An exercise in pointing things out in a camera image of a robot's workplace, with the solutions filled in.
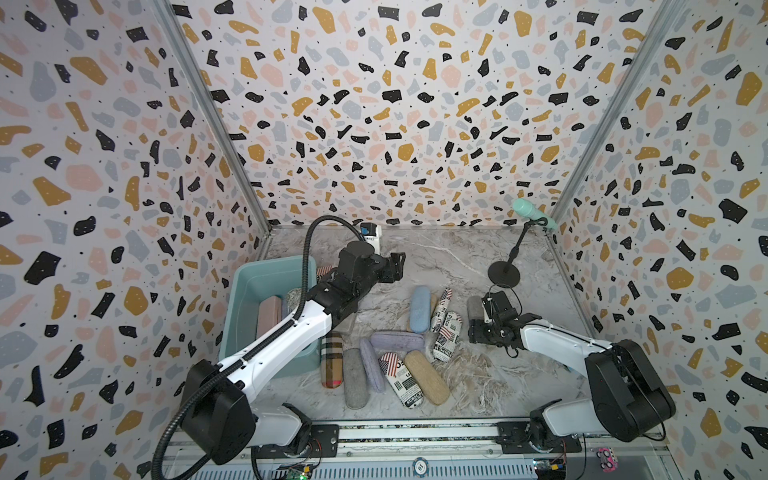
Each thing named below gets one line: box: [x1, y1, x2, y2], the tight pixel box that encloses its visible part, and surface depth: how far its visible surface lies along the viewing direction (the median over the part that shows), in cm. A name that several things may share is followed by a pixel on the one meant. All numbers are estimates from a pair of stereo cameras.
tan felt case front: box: [404, 350, 450, 406], surface depth 83 cm
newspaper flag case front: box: [378, 352, 424, 409], surface depth 82 cm
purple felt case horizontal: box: [370, 331, 425, 351], surface depth 88 cm
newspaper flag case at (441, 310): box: [430, 287, 453, 333], surface depth 94 cm
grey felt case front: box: [342, 348, 369, 410], surface depth 82 cm
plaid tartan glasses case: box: [320, 331, 343, 389], surface depth 85 cm
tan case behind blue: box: [430, 292, 439, 319], surface depth 99 cm
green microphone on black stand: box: [488, 198, 558, 288], surface depth 108 cm
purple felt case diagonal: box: [359, 338, 386, 393], surface depth 83 cm
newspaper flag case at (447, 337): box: [433, 311, 463, 362], surface depth 92 cm
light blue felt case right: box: [409, 285, 431, 334], surface depth 93 cm
